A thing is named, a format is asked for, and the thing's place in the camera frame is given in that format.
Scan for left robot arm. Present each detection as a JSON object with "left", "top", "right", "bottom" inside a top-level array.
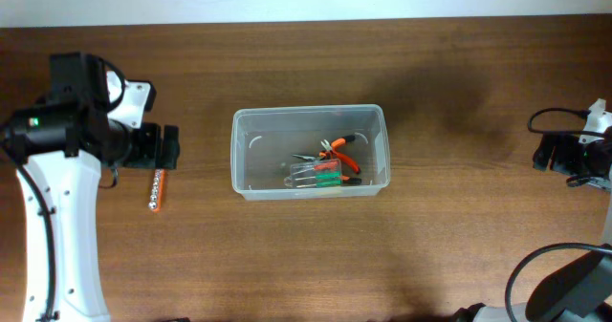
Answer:
[{"left": 1, "top": 53, "right": 180, "bottom": 321}]

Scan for right black camera cable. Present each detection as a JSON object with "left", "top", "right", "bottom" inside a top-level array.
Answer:
[{"left": 504, "top": 106, "right": 612, "bottom": 322}]

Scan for clear case coloured screwdrivers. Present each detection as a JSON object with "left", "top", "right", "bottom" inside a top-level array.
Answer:
[{"left": 284, "top": 160, "right": 342, "bottom": 189}]

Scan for clear plastic container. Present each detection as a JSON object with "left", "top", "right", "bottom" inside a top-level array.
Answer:
[{"left": 230, "top": 104, "right": 391, "bottom": 201}]

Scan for orange screwdriver bit holder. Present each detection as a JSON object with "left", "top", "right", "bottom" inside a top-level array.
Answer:
[{"left": 148, "top": 169, "right": 166, "bottom": 213}]

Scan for small orange cutting pliers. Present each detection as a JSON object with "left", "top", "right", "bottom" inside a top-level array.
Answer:
[{"left": 319, "top": 135, "right": 361, "bottom": 174}]

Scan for orange black long-nose pliers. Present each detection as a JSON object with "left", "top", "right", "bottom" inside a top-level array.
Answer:
[{"left": 293, "top": 135, "right": 361, "bottom": 175}]

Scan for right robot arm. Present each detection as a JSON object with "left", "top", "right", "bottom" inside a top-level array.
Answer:
[{"left": 450, "top": 130, "right": 611, "bottom": 322}]

